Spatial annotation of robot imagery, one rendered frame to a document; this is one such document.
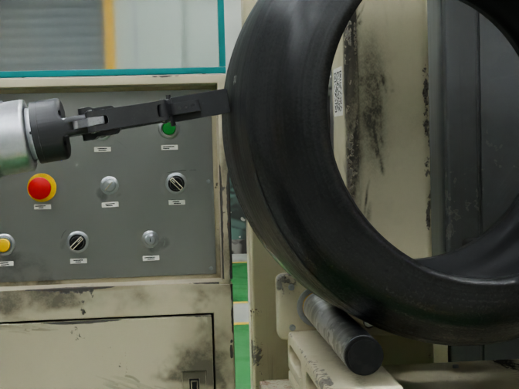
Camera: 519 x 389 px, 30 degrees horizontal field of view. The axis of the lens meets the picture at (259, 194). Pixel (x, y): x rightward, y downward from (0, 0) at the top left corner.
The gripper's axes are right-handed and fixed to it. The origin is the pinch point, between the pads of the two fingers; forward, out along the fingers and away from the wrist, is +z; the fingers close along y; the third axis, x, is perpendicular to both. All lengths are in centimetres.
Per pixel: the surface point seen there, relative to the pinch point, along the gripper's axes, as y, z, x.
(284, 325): 22.3, 7.5, 33.2
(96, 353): 52, -23, 38
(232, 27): 896, 82, -106
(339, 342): -7.9, 11.0, 30.1
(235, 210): 889, 52, 82
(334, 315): 2.7, 12.4, 29.1
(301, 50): -12.8, 11.5, -3.6
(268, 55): -10.8, 8.0, -3.8
